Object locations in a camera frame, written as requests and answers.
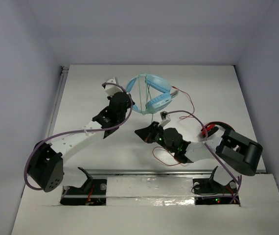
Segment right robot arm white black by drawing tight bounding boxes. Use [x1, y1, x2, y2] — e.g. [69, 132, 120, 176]
[135, 122, 263, 192]

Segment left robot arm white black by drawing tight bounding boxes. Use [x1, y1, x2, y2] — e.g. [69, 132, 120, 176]
[24, 92, 134, 192]

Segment white foam block with tape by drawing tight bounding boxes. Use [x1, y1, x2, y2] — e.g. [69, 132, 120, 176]
[106, 176, 195, 206]

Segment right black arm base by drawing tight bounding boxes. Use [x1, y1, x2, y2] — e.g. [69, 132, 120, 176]
[191, 166, 240, 205]

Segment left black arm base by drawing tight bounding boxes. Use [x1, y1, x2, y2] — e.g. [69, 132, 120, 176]
[60, 167, 107, 206]

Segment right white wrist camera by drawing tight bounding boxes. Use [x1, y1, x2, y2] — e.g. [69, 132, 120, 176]
[159, 111, 171, 128]

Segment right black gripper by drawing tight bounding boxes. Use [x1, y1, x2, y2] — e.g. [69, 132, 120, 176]
[135, 121, 176, 154]

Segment green headphone cable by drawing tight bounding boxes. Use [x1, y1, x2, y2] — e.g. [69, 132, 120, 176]
[136, 72, 179, 123]

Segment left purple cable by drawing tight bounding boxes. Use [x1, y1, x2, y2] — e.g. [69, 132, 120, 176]
[23, 82, 133, 204]

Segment aluminium rail frame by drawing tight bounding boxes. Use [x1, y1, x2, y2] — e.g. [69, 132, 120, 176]
[50, 65, 256, 172]

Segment light blue headphones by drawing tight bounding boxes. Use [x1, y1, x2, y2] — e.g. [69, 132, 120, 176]
[125, 73, 172, 115]

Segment red headphone cable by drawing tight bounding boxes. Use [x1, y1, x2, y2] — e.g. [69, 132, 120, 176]
[152, 85, 209, 167]

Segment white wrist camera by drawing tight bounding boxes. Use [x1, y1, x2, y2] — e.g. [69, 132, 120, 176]
[159, 111, 171, 128]
[102, 76, 121, 96]

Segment red headphones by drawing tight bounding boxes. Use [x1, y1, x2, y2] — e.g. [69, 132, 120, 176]
[200, 121, 234, 139]

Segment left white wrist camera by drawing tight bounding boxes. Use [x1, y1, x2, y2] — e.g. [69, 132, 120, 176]
[102, 76, 121, 96]

